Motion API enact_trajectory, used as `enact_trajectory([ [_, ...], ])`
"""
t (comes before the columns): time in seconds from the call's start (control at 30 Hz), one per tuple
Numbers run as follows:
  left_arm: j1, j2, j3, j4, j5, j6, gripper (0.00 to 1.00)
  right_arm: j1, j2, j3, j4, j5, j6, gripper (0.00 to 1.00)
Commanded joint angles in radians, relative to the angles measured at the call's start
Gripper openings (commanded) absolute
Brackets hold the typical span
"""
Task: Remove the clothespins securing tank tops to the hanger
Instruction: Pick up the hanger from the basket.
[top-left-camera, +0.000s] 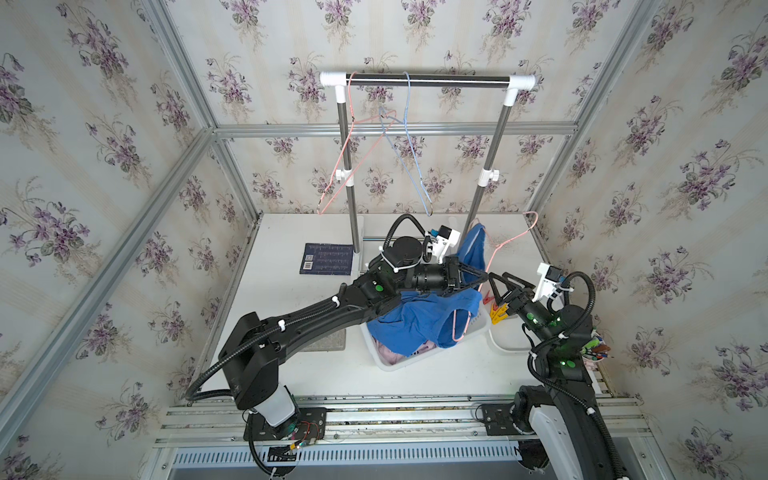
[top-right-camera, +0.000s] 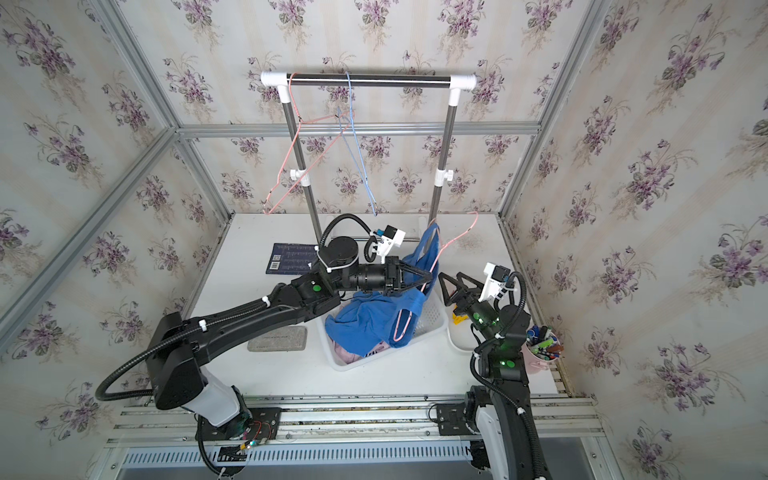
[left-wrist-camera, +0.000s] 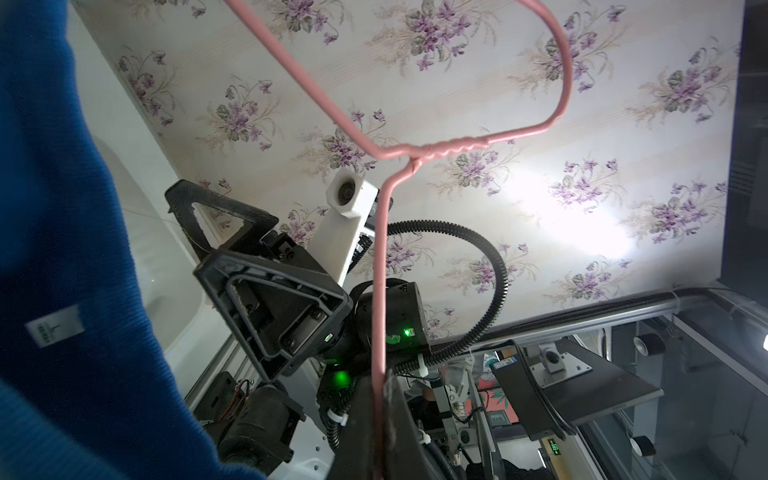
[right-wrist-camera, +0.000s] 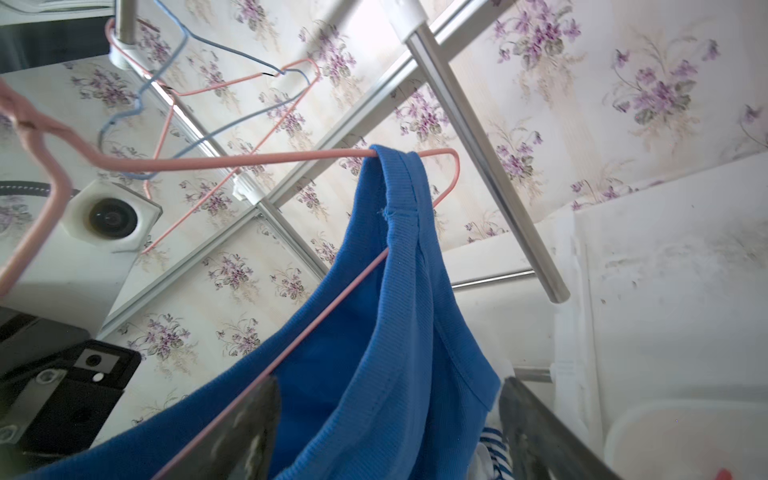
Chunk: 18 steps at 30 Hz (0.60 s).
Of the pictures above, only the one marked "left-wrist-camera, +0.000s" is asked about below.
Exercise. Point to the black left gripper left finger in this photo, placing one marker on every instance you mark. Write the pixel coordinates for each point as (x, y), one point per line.
(358, 455)

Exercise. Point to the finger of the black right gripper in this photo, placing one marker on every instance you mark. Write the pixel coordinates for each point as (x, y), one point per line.
(212, 221)
(280, 310)

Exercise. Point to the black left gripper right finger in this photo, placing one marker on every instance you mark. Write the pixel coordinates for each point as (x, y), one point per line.
(405, 456)

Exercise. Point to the blue tank top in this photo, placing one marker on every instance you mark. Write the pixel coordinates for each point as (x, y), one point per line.
(86, 392)

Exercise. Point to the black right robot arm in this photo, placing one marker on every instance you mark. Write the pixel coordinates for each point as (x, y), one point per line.
(330, 358)

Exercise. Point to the white plastic tray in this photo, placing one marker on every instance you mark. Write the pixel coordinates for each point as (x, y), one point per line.
(182, 318)

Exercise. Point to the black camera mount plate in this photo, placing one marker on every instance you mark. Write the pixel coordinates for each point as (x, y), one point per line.
(588, 388)

